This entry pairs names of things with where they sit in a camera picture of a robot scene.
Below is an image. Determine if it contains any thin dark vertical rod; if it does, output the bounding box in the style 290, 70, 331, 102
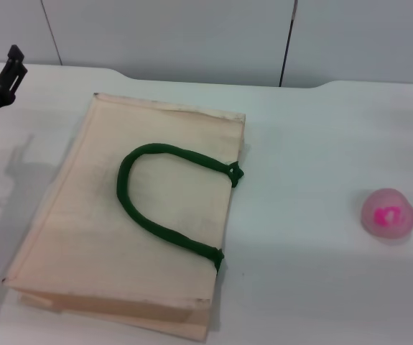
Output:
279, 0, 298, 88

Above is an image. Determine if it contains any cream canvas handbag green handle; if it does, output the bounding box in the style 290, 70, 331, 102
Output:
1, 92, 247, 342

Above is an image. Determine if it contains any pink peach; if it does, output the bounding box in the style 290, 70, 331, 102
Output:
360, 187, 413, 241

